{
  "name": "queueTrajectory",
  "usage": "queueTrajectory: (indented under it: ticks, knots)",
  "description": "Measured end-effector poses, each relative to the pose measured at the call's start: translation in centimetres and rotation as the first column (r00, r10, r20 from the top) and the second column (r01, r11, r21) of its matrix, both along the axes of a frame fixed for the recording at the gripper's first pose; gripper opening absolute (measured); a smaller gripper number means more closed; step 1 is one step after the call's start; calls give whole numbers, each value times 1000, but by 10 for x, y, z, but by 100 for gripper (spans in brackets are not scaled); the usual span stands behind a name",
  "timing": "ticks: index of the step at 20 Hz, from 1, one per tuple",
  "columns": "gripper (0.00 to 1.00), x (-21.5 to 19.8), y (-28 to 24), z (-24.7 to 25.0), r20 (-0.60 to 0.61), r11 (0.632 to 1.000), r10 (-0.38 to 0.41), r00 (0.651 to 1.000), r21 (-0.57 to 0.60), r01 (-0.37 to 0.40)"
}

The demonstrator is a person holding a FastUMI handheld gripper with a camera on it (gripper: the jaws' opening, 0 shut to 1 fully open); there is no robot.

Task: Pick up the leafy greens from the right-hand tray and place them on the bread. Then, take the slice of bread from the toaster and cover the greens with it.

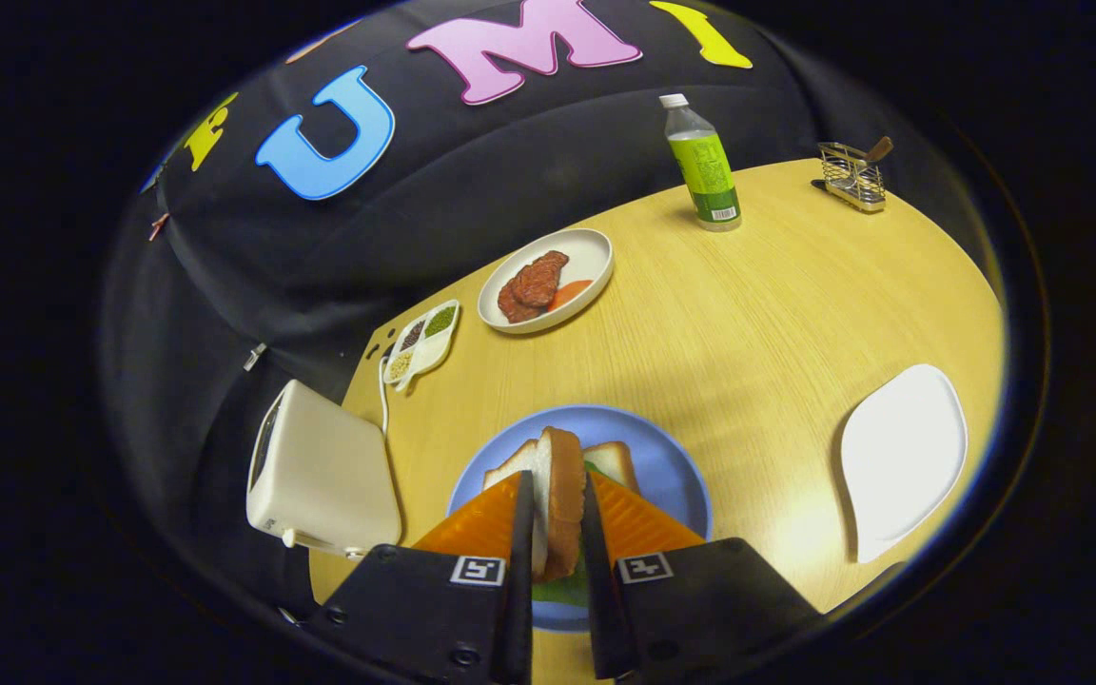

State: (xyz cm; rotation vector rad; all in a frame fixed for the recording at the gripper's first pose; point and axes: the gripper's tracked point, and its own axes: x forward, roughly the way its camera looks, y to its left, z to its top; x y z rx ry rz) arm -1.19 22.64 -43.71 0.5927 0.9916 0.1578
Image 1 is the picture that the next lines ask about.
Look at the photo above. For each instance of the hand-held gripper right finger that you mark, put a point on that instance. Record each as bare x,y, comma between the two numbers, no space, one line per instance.
598,580

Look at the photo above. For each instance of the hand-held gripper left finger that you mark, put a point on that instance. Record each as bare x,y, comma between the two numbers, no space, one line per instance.
523,542

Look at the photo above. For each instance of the green lettuce leaf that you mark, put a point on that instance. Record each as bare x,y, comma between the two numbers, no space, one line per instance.
562,592

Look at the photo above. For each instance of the toasted bread slice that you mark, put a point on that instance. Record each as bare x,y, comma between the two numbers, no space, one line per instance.
562,504

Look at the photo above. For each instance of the white bread slice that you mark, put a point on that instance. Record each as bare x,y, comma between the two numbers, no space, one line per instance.
616,461

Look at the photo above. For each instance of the blue plate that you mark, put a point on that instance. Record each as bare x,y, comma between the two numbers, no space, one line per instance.
662,457

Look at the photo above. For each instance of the white toaster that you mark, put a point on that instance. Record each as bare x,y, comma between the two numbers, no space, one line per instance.
329,476

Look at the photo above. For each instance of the white divided seasoning tray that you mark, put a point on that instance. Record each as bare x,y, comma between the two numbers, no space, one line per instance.
429,354

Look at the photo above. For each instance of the brown meat slice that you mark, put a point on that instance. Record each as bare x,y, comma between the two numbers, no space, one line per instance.
513,306
540,279

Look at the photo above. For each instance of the red tomato slice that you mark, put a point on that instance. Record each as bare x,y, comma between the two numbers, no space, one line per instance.
569,293

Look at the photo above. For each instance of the round white plate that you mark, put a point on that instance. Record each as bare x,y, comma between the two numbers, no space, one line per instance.
591,257

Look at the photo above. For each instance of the white leaf-shaped plate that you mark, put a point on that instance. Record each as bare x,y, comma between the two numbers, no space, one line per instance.
900,457

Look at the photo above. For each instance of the small white tag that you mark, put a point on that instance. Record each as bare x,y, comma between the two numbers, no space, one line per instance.
255,357

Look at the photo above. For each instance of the green label plastic bottle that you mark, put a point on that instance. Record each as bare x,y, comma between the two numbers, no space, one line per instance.
705,171

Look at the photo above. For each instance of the orange cloth clip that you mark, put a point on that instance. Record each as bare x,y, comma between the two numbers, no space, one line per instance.
159,226

